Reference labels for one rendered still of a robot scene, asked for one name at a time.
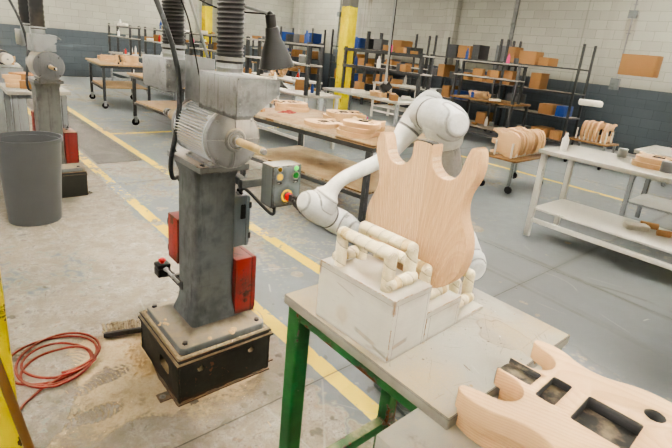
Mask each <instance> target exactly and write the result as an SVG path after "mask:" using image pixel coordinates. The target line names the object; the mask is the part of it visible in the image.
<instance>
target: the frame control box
mask: <svg viewBox="0 0 672 448"><path fill-rule="evenodd" d="M295 165H298V166H299V169H298V170H297V171H294V166H295ZM280 166H281V167H282V168H283V171H282V172H281V173H279V172H278V171H277V169H278V167H280ZM295 172H298V173H299V176H298V178H294V177H293V175H294V173H295ZM279 174H282V175H283V179H282V180H278V179H277V176H278V175H279ZM300 178H301V164H299V163H297V162H295V161H292V160H281V161H270V162H263V163H262V182H261V201H260V200H259V199H258V198H257V197H256V196H255V195H254V194H253V193H252V192H251V191H250V190H249V189H248V188H241V189H240V191H239V192H238V193H237V195H242V194H243V190H245V191H246V192H247V193H249V194H250V195H251V196H252V197H253V199H254V200H255V201H256V202H257V203H258V204H259V205H260V206H261V207H262V208H263V209H264V210H265V211H266V212H267V213H268V214H269V215H271V216H273V215H275V214H276V207H282V206H288V205H293V203H292V202H290V201H287V200H285V194H286V193H288V192H290V193H292V195H294V196H296V197H298V196H299V192H300ZM264 205H266V206H268V207H270V208H272V209H273V212H271V211H270V210H268V209H267V208H266V207H265V206H264Z"/></svg>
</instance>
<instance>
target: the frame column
mask: <svg viewBox="0 0 672 448"><path fill-rule="evenodd" d="M175 162H176V165H177V167H178V170H179V278H180V279H181V280H182V281H183V290H181V288H180V287H179V294H178V297H177V299H176V301H175V303H174V305H173V307H174V308H175V310H176V311H177V312H178V313H179V314H180V315H181V316H182V317H183V319H184V320H185V321H186V322H187V323H188V324H189V325H190V327H192V328H197V327H200V326H203V325H206V324H209V323H212V322H216V321H219V320H222V319H225V318H228V317H231V316H235V315H237V314H238V313H237V314H234V307H233V300H232V272H233V240H234V209H235V177H236V174H237V172H238V171H232V172H222V173H212V174H202V175H200V174H198V173H196V172H195V171H193V170H191V169H189V168H188V167H186V166H184V165H183V164H181V163H179V162H177V161H176V160H175Z"/></svg>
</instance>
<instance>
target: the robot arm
mask: <svg viewBox="0 0 672 448"><path fill-rule="evenodd" d="M469 124H470V121H469V117H468V115H467V113H466V112H465V110H464V109H463V108H462V107H461V106H459V105H458V104H456V103H454V102H451V101H448V100H444V99H443V98H442V96H441V95H440V93H438V92H437V91H435V90H432V89H430V90H426V91H424V92H423V93H421V94H420V95H419V96H418V97H416V98H415V100H414V101H413V102H412V103H411V104H410V106H409V107H408V108H407V110H406V111H405V112H404V114H403V116H402V118H401V119H400V121H399V122H398V124H397V126H396V128H395V130H394V133H395V135H396V142H397V150H398V154H399V155H400V154H401V153H402V152H403V151H404V150H405V149H406V148H407V147H408V146H409V145H410V144H411V143H412V142H414V141H415V140H416V139H417V138H418V137H419V136H420V134H421V133H422V132H424V134H425V137H426V139H429V140H433V141H436V142H438V143H442V144H443V152H442V157H441V161H442V166H443V168H444V170H445V172H446V173H447V174H448V175H450V176H452V177H455V178H456V177H457V176H458V175H459V174H460V173H461V171H462V161H461V152H460V146H461V145H462V143H463V138H464V135H465V134H466V133H467V131H468V129H469ZM377 170H379V163H378V159H377V154H376V155H374V156H372V157H370V158H368V159H366V160H364V161H362V162H360V163H358V164H356V165H354V166H352V167H349V168H347V169H345V170H343V171H342V172H340V173H338V174H337V175H336V176H334V177H333V178H332V179H331V180H330V181H329V182H328V183H327V184H326V185H324V186H322V187H317V188H316V189H315V190H307V191H304V192H302V193H301V194H300V195H299V196H298V197H296V196H294V195H292V194H289V198H288V201H290V202H292V203H293V206H294V207H295V208H296V209H297V210H298V211H299V213H301V214H302V215H303V216H304V217H305V218H306V219H308V220H309V221H311V222H312V223H314V224H316V225H319V226H322V227H323V228H325V229H326V230H328V231H329V232H331V233H333V234H335V235H337V231H338V229H339V228H340V227H342V226H346V227H348V228H350V229H352V230H354V231H356V232H358V230H359V225H360V223H359V221H358V220H357V219H356V218H355V217H354V216H353V215H352V214H350V213H348V212H347V211H346V210H344V209H341V208H339V207H337V204H338V194H339V192H340V191H341V189H342V188H343V187H344V186H345V185H347V184H348V183H350V182H352V181H355V180H357V179H359V178H361V177H364V176H366V175H368V174H370V173H372V172H375V171H377ZM474 236H475V249H474V255H473V259H472V262H471V265H470V267H469V268H471V269H473V270H474V271H475V280H478V279H479V278H481V277H482V276H483V274H484V272H485V270H486V266H487V264H486V258H485V255H484V253H483V252H482V250H481V247H480V245H479V242H478V239H477V236H476V233H475V232H474ZM475 280H474V281H475Z"/></svg>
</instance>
